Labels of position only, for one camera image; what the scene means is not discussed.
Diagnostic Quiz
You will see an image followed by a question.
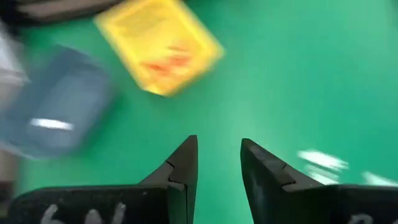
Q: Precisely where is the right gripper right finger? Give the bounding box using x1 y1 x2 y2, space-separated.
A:
241 138 398 224

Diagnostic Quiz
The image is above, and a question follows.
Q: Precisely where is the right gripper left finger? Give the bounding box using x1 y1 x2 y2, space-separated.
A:
9 135 198 224

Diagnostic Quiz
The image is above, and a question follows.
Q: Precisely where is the small white plastic bone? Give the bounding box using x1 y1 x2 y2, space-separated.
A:
304 169 340 185
297 149 349 171

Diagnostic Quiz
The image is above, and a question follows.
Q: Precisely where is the blue-grey plastic tray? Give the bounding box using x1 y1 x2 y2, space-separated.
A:
0 45 121 158

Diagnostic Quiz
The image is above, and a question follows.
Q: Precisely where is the small orange plastic bone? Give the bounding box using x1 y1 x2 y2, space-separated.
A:
142 60 187 77

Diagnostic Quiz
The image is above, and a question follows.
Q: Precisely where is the yellow slotted plastic basket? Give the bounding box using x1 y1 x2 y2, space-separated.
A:
93 0 225 98

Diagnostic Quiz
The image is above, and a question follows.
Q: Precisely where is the green table mat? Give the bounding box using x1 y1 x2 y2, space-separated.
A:
15 0 398 224

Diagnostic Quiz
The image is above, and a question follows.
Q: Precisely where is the black aluminium table frame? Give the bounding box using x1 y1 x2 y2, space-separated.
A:
0 0 122 29

